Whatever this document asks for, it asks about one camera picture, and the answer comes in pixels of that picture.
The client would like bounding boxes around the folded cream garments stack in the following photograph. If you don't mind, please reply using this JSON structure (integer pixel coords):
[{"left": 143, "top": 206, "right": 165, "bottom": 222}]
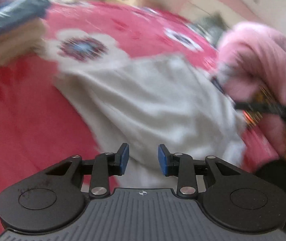
[{"left": 0, "top": 18, "right": 47, "bottom": 66}]

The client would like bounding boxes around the pink white headboard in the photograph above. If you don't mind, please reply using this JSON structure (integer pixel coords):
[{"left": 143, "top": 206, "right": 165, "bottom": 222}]
[{"left": 178, "top": 0, "right": 262, "bottom": 23}]

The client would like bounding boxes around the pink floral bed blanket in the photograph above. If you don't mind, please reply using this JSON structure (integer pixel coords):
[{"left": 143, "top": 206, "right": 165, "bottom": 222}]
[{"left": 0, "top": 0, "right": 282, "bottom": 241}]

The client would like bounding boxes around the white button shirt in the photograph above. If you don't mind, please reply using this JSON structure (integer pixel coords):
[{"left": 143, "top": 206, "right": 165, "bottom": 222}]
[{"left": 55, "top": 54, "right": 246, "bottom": 188}]

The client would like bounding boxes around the green patterned pillow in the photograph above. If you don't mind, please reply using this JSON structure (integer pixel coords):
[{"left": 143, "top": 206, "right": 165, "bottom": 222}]
[{"left": 192, "top": 12, "right": 229, "bottom": 47}]

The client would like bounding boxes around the folded light blue garment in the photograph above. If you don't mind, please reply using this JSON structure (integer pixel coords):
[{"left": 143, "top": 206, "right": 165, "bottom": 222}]
[{"left": 0, "top": 0, "right": 51, "bottom": 34}]

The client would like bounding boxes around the pink quilted comforter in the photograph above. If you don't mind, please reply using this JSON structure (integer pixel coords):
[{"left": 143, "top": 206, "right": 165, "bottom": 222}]
[{"left": 216, "top": 22, "right": 286, "bottom": 106}]

